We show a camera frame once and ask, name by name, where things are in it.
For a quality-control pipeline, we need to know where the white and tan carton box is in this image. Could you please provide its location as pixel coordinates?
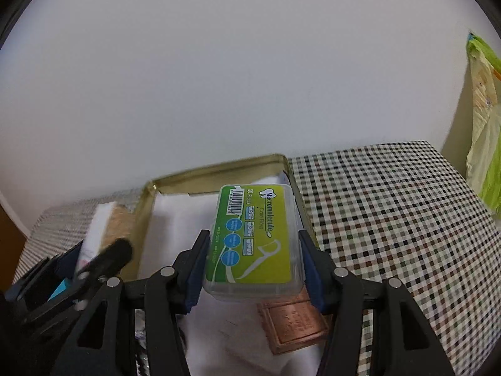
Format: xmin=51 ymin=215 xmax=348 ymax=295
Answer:
xmin=75 ymin=202 xmax=135 ymax=273

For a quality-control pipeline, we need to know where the sequined black hair accessory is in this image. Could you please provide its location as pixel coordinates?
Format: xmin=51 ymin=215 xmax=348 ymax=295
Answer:
xmin=134 ymin=310 xmax=190 ymax=375

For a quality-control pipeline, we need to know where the copper embossed tile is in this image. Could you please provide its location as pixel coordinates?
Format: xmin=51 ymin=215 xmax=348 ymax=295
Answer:
xmin=256 ymin=287 xmax=332 ymax=356

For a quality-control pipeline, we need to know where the green dental floss box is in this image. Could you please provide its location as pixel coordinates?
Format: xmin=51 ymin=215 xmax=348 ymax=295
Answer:
xmin=204 ymin=183 xmax=304 ymax=300

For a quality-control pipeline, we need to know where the blue toy brick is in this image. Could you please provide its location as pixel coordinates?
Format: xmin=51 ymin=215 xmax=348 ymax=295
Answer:
xmin=49 ymin=279 xmax=72 ymax=301

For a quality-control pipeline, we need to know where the brown wooden door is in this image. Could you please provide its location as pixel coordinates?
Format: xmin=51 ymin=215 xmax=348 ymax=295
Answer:
xmin=0 ymin=207 xmax=26 ymax=291

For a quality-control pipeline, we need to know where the gold metal tin box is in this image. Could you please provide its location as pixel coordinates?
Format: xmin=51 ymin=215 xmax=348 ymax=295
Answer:
xmin=122 ymin=154 xmax=316 ymax=279

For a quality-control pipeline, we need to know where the white paper liner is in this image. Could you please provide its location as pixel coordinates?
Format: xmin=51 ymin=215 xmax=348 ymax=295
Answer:
xmin=140 ymin=174 xmax=323 ymax=375

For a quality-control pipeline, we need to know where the checkered tablecloth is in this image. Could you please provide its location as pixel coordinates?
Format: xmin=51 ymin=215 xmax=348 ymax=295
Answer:
xmin=11 ymin=139 xmax=501 ymax=376

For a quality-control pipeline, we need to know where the green patterned plastic bag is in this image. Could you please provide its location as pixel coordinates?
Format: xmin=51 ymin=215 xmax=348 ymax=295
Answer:
xmin=466 ymin=33 xmax=500 ymax=217

